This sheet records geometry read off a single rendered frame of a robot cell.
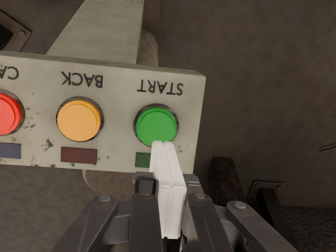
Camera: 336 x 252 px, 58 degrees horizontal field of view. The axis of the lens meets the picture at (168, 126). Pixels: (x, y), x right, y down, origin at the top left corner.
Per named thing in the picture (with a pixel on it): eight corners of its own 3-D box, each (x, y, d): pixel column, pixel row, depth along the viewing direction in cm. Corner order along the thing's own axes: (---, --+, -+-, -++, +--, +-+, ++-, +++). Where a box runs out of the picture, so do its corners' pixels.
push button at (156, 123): (172, 143, 32) (174, 149, 30) (135, 140, 32) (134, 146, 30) (177, 106, 31) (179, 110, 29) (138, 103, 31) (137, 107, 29)
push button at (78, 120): (100, 137, 31) (98, 143, 30) (61, 134, 31) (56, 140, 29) (102, 99, 30) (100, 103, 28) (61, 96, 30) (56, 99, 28)
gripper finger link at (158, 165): (165, 239, 16) (151, 239, 15) (158, 179, 22) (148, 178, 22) (172, 186, 15) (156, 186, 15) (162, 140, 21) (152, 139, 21)
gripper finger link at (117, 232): (154, 249, 14) (86, 246, 13) (151, 193, 18) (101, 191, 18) (157, 219, 13) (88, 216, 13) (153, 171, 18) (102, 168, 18)
